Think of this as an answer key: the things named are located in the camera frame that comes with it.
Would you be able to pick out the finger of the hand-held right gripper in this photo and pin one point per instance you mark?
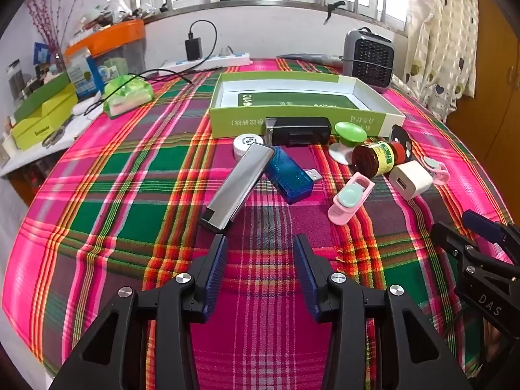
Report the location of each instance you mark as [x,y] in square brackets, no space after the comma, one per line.
[455,243]
[481,225]

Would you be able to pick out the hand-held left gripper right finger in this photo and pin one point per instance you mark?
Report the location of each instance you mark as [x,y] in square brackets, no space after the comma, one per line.
[305,276]

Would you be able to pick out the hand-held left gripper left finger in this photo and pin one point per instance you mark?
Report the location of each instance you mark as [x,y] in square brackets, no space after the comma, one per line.
[215,276]

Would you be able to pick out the pink clip mint button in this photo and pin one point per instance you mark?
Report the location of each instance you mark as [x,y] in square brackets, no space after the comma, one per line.
[349,199]
[432,166]

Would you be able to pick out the white usb charger cube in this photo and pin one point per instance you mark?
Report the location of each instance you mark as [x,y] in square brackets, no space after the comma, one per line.
[410,180]

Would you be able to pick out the silver metal rectangular case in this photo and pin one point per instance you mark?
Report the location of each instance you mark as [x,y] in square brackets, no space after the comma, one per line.
[239,185]

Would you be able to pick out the translucent blue usb tester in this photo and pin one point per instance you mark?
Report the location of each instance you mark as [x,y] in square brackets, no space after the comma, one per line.
[290,178]

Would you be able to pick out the black round key fob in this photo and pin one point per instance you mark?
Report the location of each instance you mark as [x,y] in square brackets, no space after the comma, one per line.
[400,136]

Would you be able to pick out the white bottle cap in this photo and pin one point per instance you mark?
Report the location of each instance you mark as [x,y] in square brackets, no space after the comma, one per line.
[245,144]

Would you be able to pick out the black rectangular device clear cap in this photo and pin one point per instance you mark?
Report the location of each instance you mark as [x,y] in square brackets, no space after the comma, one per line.
[300,132]

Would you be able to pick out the green white suction knob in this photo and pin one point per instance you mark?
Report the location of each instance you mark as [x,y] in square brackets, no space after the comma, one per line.
[349,132]

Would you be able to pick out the green white cardboard box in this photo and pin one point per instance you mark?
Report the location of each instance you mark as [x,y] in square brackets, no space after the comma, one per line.
[239,124]

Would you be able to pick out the brown glass jar green label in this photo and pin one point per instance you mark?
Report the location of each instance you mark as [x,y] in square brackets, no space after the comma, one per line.
[371,158]

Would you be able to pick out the green tissue pack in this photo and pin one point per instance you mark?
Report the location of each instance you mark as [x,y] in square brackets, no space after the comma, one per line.
[126,97]

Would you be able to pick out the grey portable heater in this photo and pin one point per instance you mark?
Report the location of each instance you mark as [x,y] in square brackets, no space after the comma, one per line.
[367,61]

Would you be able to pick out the cream heart print curtain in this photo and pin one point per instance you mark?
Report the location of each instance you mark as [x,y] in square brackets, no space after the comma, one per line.
[443,28]

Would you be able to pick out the white side table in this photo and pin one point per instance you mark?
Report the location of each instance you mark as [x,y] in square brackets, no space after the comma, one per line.
[69,134]

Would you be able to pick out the scissors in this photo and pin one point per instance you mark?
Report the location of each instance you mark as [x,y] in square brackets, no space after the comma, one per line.
[53,137]

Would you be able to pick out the white blue power strip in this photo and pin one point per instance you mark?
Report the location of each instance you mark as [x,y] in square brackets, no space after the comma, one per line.
[227,60]

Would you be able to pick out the grey floral folded umbrella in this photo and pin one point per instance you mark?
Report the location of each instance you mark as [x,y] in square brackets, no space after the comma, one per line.
[308,57]

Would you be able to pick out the white plug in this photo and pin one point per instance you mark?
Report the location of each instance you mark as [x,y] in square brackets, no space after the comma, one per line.
[226,50]

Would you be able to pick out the black power adapter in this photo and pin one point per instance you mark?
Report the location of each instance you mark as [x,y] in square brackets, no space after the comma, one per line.
[193,48]

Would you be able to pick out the lime yellow cardboard box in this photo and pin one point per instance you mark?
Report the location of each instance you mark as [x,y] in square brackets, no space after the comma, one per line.
[44,120]

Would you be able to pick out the blue white carton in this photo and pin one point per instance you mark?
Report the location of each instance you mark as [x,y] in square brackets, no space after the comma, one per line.
[83,75]

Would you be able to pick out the dark green box lid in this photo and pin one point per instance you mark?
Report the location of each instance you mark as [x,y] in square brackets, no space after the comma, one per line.
[40,93]

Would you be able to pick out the orange lid storage bin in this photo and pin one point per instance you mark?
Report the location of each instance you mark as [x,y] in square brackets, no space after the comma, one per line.
[122,32]

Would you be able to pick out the pile of assorted small clutter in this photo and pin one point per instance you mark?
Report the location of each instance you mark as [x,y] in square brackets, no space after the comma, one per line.
[105,14]

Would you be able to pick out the pink dried flower branches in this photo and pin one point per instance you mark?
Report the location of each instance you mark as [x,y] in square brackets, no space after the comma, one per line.
[44,24]

